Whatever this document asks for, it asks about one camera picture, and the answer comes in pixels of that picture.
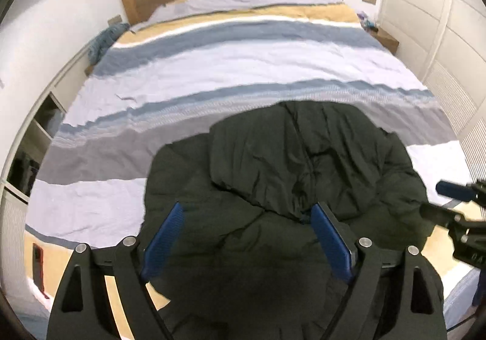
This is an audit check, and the wooden right bedside table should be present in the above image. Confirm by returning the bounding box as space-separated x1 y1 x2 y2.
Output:
369 28 399 56

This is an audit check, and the teal crumpled cloth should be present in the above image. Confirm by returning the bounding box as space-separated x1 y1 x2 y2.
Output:
88 23 130 65

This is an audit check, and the black puffer jacket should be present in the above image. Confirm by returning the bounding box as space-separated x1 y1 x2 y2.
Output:
144 102 433 339

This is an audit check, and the white panelled wardrobe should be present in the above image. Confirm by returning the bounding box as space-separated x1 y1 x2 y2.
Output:
379 0 485 180

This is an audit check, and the white open shelf unit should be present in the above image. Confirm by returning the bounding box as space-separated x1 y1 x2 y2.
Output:
1 45 92 204

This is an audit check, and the left wall switch plate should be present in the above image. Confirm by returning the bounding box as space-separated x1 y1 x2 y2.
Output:
107 14 123 26

